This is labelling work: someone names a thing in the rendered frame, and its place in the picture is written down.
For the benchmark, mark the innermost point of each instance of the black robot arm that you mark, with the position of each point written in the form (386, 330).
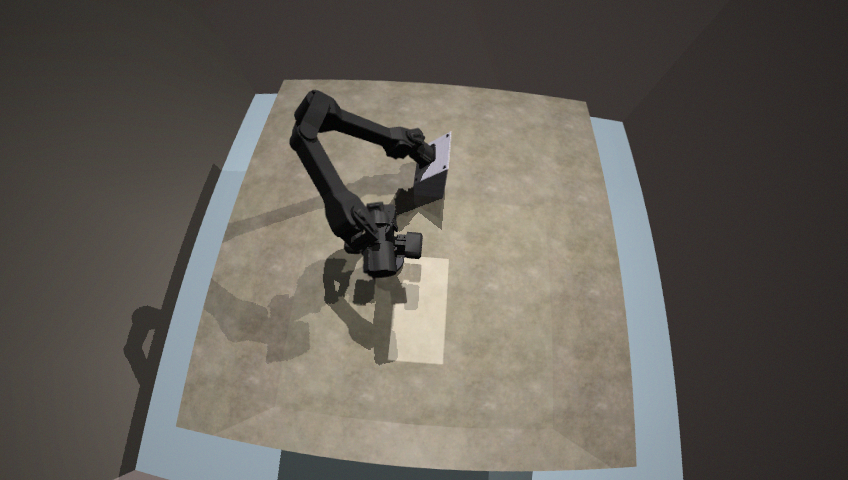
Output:
(346, 214)

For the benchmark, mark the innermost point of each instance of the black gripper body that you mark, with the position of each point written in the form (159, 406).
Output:
(411, 244)

